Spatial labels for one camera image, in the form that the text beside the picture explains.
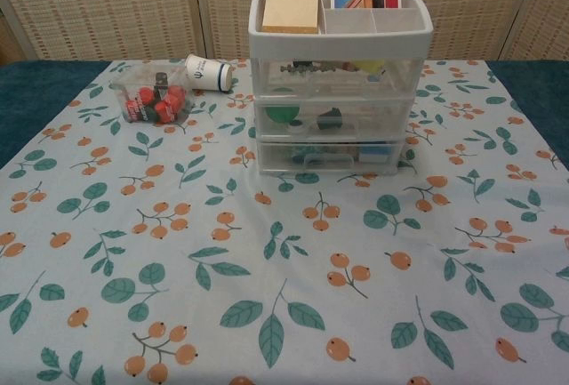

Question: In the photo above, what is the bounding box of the clear plastic drawer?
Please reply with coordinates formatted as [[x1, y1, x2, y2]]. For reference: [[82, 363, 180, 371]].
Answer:
[[256, 135, 406, 177], [252, 58, 421, 101], [253, 93, 415, 141]]

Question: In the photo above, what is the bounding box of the dark grey blurry object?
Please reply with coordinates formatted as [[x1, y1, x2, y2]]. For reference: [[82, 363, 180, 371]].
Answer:
[[316, 108, 346, 133]]

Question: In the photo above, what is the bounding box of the blue small block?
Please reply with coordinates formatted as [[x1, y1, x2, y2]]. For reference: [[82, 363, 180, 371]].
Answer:
[[358, 144, 392, 164]]

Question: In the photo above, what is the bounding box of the floral orange fruit tablecloth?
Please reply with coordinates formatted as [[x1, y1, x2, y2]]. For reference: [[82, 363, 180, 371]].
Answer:
[[0, 58, 569, 385]]

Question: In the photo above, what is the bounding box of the white paper cup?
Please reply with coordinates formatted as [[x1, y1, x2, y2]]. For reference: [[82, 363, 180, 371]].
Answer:
[[184, 53, 233, 93]]

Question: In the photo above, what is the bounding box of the yellow packet in clear wrap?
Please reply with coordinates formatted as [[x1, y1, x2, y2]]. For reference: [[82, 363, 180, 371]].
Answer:
[[353, 59, 386, 76]]

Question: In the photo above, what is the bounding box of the bag of red objects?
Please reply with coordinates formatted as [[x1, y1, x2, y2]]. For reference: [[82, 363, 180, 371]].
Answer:
[[109, 62, 193, 126]]

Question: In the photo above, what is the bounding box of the woven folding screen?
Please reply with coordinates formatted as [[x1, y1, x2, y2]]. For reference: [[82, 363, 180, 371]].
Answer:
[[0, 0, 569, 66]]

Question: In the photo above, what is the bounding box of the teal table cover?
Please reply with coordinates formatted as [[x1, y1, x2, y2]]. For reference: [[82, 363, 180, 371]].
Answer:
[[0, 59, 569, 171]]

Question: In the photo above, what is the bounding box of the dark bead chain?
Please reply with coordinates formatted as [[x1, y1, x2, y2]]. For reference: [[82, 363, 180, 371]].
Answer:
[[279, 60, 321, 77]]

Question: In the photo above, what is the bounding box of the white plastic drawer organizer frame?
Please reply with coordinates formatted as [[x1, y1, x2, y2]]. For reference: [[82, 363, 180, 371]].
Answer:
[[247, 0, 435, 177]]

